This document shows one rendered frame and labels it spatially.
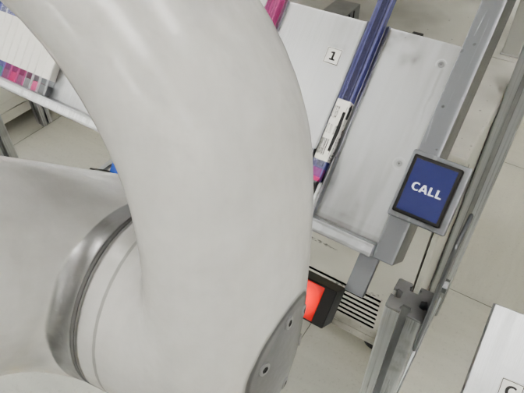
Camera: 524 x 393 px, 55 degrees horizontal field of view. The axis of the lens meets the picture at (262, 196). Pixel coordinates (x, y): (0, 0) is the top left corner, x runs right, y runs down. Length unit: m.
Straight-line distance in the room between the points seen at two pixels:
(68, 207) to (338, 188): 0.33
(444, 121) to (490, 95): 0.46
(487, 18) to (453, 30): 0.63
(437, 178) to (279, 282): 0.28
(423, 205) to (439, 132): 0.07
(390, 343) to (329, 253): 0.44
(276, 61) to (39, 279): 0.10
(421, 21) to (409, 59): 0.64
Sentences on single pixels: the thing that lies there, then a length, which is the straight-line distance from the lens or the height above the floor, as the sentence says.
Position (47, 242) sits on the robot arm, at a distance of 0.18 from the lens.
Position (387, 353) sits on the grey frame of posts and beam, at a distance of 0.62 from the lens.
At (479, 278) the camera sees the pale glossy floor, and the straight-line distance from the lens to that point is 1.46.
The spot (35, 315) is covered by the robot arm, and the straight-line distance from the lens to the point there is 0.19.
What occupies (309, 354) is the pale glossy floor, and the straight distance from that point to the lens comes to 1.23.
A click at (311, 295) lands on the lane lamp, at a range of 0.51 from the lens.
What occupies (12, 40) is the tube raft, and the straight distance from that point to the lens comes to 0.76.
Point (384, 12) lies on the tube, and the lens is 0.50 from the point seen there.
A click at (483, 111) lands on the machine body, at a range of 0.88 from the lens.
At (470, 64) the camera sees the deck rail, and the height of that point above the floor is 0.86.
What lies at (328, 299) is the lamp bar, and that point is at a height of 0.66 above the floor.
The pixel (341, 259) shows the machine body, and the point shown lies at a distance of 1.01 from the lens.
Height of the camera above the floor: 1.07
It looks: 44 degrees down
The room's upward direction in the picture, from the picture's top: straight up
